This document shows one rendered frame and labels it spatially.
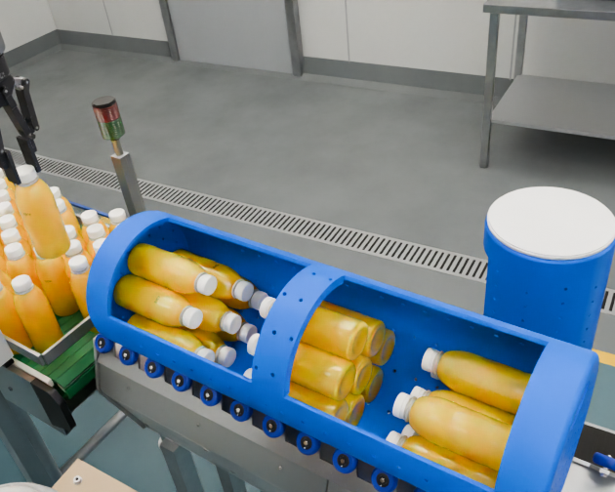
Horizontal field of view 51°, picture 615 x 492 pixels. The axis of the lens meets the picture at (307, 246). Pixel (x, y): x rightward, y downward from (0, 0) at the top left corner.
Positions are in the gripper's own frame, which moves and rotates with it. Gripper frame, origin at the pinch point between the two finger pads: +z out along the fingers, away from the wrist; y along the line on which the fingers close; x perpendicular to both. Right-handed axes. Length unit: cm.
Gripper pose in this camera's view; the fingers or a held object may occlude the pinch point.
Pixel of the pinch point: (19, 160)
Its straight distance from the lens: 131.8
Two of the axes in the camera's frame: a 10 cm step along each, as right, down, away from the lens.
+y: 5.4, -5.6, 6.2
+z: 0.4, 7.6, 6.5
